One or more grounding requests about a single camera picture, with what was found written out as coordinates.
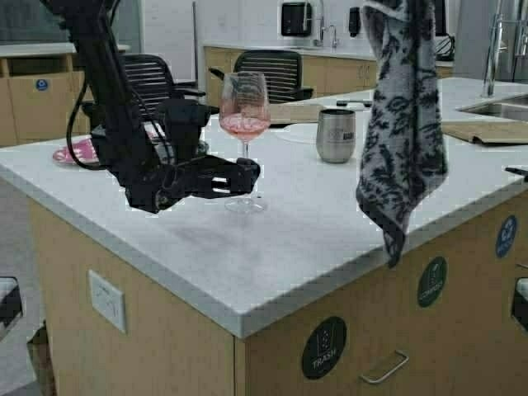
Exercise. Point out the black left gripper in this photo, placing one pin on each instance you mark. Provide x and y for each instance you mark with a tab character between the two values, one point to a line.
207	177

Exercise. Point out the wine glass with pink liquid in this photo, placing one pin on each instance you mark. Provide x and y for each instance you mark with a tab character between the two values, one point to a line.
244	109

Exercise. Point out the black white patterned cloth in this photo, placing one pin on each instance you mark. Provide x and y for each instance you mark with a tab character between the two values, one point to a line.
404	157

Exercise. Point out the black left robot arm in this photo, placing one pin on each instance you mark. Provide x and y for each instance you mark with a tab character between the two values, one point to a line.
124	149

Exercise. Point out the pink patterned plate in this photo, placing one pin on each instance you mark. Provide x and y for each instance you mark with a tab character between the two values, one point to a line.
86	153

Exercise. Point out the left black office chair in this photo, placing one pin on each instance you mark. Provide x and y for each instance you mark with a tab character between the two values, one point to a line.
152	86

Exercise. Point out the black office chair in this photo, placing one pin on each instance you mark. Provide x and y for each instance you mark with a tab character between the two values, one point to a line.
152	86
282	69

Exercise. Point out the white electrical outlet plate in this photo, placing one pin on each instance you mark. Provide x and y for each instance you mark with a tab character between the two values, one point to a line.
107	300

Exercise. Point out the right black office chair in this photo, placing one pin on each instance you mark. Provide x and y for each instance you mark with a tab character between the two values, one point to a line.
282	69

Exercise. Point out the stainless steel tumbler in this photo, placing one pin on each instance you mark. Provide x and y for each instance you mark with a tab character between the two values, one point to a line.
336	135

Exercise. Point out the chrome pull-down kitchen faucet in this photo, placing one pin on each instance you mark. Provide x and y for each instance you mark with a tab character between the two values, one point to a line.
322	27

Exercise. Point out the black paper towel dispenser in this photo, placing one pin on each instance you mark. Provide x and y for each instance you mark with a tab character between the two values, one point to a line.
295	19

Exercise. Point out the round trash sticker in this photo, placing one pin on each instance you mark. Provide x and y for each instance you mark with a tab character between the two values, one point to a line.
324	348

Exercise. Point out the round green compost sticker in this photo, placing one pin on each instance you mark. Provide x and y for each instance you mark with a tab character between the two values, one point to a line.
432	282

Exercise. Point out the round blue recycle sticker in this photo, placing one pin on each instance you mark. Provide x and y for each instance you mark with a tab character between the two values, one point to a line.
506	236

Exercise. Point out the wooden cutting board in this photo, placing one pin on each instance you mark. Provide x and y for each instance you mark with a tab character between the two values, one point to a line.
480	132

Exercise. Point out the island steel sink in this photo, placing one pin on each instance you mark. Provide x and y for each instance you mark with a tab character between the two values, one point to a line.
510	108

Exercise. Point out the island chrome faucet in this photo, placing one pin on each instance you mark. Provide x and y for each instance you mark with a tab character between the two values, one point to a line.
519	21

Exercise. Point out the black left base bracket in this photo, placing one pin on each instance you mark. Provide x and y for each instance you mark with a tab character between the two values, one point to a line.
11	304

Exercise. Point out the black base bracket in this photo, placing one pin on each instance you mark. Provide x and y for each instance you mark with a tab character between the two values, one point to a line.
11	304
519	303

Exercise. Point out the metal drawer handle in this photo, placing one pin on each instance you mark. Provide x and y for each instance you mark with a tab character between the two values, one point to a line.
385	368

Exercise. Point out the black right base bracket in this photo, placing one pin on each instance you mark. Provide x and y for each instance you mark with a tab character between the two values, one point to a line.
519	303

